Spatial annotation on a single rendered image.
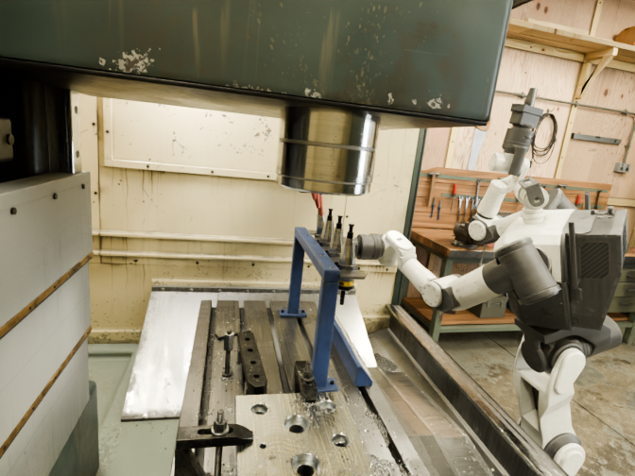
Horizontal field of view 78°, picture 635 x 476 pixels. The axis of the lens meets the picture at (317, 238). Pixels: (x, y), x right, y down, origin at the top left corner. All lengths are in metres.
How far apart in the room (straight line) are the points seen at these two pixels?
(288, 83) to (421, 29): 0.19
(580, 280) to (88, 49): 1.16
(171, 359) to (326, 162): 1.14
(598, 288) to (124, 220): 1.59
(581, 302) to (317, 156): 0.90
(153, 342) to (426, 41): 1.36
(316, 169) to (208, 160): 1.10
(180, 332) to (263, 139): 0.82
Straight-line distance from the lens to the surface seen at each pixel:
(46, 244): 0.75
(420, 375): 1.69
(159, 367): 1.55
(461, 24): 0.61
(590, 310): 1.28
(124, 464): 1.34
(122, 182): 1.71
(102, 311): 1.88
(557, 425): 1.59
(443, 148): 3.73
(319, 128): 0.58
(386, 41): 0.56
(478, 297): 1.17
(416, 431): 1.27
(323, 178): 0.58
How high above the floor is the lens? 1.51
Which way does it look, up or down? 13 degrees down
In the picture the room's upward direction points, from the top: 6 degrees clockwise
